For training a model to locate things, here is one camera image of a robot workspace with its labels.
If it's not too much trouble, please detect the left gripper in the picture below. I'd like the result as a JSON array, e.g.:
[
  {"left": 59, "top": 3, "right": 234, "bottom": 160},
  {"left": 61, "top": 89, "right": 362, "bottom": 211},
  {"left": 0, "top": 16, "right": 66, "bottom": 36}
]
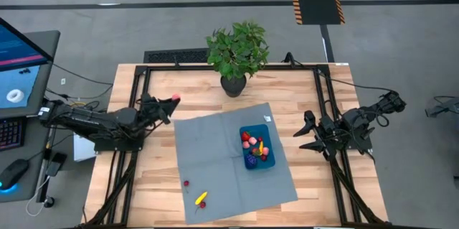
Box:
[{"left": 139, "top": 94, "right": 181, "bottom": 125}]

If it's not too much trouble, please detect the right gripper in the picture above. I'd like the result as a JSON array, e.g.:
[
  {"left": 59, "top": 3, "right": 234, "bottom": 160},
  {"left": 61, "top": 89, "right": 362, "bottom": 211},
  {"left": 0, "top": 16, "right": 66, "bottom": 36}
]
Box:
[{"left": 293, "top": 110, "right": 341, "bottom": 162}]

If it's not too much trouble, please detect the blue plastic tupperware container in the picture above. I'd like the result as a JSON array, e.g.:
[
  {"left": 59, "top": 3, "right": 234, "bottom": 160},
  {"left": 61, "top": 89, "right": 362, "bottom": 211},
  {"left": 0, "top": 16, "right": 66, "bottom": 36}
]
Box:
[{"left": 239, "top": 123, "right": 277, "bottom": 171}]

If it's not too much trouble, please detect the grey cloth mat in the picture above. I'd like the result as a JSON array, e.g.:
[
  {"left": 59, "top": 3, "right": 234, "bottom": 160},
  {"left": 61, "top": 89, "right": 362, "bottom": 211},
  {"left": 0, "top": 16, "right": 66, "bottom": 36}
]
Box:
[{"left": 173, "top": 102, "right": 299, "bottom": 225}]

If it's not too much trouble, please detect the black floor vent grille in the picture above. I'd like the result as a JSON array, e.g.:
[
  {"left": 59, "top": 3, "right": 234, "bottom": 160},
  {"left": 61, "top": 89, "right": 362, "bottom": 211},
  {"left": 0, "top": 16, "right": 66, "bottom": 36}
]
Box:
[{"left": 143, "top": 48, "right": 211, "bottom": 64}]

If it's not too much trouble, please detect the green potted plant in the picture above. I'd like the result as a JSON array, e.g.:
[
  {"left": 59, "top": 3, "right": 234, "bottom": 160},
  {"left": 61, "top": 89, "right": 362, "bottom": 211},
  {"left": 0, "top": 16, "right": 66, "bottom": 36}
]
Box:
[{"left": 206, "top": 20, "right": 270, "bottom": 98}]

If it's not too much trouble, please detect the white box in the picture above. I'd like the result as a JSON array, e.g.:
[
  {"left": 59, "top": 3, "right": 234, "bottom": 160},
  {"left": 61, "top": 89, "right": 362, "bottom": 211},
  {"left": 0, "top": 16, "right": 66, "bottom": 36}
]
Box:
[{"left": 73, "top": 132, "right": 97, "bottom": 162}]

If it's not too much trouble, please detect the black smartphone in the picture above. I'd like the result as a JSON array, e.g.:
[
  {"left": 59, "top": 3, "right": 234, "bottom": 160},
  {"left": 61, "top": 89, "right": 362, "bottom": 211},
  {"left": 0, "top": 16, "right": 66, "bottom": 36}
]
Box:
[{"left": 45, "top": 151, "right": 68, "bottom": 177}]

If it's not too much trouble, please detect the black floor stand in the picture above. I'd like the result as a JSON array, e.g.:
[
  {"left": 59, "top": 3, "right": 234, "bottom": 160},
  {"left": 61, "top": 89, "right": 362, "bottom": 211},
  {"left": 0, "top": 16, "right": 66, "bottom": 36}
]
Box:
[{"left": 425, "top": 95, "right": 459, "bottom": 118}]

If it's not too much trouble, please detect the dark grey side desk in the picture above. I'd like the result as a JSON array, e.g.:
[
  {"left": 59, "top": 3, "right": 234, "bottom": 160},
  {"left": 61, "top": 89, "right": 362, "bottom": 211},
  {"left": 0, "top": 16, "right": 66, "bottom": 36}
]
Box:
[{"left": 0, "top": 29, "right": 62, "bottom": 204}]

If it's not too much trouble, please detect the tilted computer screen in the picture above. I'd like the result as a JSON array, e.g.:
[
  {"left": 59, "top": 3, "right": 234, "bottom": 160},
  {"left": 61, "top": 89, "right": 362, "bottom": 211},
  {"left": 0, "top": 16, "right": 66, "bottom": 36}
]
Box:
[{"left": 0, "top": 17, "right": 55, "bottom": 119}]

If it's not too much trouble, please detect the backlit black keyboard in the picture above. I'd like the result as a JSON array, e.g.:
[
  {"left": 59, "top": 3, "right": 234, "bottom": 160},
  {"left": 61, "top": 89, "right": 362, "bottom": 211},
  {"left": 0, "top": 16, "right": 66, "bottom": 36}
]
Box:
[{"left": 0, "top": 116, "right": 25, "bottom": 151}]

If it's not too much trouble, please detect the black computer mouse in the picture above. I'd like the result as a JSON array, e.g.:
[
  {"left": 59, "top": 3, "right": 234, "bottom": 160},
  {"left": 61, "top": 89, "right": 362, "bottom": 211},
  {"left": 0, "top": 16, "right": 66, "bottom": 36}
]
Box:
[{"left": 0, "top": 159, "right": 29, "bottom": 191}]

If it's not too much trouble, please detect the black table frame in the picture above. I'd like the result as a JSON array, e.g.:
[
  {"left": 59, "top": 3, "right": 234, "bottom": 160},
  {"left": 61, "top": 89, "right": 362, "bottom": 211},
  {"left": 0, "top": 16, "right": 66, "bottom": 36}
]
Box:
[{"left": 80, "top": 62, "right": 392, "bottom": 229}]

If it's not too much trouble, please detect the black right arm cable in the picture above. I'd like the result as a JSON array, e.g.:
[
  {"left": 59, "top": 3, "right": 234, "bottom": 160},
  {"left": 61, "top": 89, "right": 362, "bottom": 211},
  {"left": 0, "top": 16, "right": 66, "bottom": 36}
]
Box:
[{"left": 317, "top": 70, "right": 399, "bottom": 93}]

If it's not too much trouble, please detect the black floor cable cover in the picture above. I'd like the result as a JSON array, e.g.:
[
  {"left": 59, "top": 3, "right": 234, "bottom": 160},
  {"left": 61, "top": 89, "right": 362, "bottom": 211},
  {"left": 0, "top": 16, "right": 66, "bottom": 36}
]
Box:
[{"left": 318, "top": 24, "right": 335, "bottom": 63}]

